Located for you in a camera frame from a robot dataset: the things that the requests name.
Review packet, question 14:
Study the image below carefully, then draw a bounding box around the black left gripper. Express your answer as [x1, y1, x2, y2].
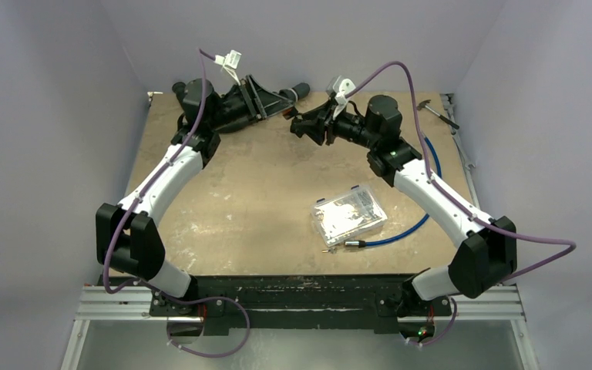
[208, 75, 293, 131]

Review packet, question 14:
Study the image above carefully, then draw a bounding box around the blue hose with fitting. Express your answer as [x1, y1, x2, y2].
[322, 135, 443, 255]

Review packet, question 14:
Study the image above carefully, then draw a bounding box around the orange padlock with keys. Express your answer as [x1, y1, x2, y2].
[282, 106, 301, 120]

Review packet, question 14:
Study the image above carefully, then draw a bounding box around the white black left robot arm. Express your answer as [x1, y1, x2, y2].
[96, 75, 311, 315]

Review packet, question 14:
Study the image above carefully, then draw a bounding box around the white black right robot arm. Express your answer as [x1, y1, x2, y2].
[290, 95, 516, 314]

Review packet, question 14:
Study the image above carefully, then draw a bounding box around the clear plastic parts box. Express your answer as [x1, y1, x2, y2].
[310, 185, 388, 248]

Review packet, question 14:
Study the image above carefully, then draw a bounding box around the small hammer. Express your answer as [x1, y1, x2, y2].
[416, 99, 460, 130]

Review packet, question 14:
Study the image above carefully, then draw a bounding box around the black corrugated hose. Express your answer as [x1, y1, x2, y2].
[171, 81, 311, 103]

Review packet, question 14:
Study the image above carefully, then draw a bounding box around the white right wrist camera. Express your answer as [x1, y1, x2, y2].
[326, 76, 355, 110]

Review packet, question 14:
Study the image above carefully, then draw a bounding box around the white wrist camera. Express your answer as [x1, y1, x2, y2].
[214, 49, 242, 86]
[326, 76, 355, 110]

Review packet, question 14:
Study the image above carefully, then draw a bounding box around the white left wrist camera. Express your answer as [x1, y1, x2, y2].
[214, 49, 242, 86]

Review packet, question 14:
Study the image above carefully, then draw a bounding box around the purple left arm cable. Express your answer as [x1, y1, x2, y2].
[102, 49, 251, 359]

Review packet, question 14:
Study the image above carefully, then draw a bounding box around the black aluminium base frame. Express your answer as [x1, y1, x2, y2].
[73, 275, 526, 338]

